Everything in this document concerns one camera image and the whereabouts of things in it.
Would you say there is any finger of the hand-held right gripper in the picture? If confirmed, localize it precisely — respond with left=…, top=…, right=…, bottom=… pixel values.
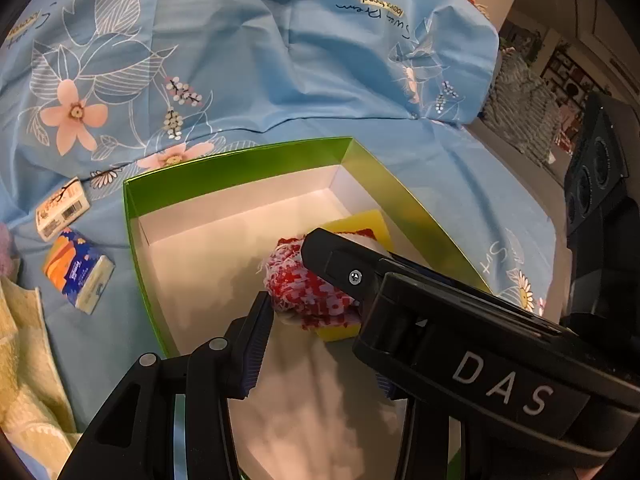
left=301, top=227, right=397, bottom=311

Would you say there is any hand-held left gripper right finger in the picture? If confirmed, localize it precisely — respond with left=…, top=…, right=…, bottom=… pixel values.
left=375, top=374, right=475, bottom=480

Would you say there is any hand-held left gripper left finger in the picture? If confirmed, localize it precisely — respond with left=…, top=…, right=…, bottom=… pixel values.
left=57, top=290, right=276, bottom=480

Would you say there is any red white knitted cloth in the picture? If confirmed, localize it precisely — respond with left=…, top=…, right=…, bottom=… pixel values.
left=256, top=232, right=365, bottom=332

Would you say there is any yellow green sponge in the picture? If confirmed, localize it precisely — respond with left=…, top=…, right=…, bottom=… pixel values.
left=317, top=209, right=397, bottom=343

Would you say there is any green cardboard box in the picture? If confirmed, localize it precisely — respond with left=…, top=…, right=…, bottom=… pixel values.
left=122, top=136, right=493, bottom=480

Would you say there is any cream white towel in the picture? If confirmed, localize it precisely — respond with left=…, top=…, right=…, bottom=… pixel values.
left=0, top=275, right=85, bottom=480

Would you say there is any blue orange tissue packet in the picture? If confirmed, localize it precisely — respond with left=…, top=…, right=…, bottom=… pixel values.
left=42, top=228, right=116, bottom=316

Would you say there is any blue floral blanket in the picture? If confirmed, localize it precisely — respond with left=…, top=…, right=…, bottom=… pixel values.
left=0, top=0, right=573, bottom=441

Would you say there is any small white tissue packet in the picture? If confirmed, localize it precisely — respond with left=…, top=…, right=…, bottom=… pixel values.
left=36, top=176, right=94, bottom=244

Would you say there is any grey knitted basket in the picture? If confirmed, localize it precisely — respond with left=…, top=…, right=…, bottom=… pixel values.
left=481, top=49, right=568, bottom=163

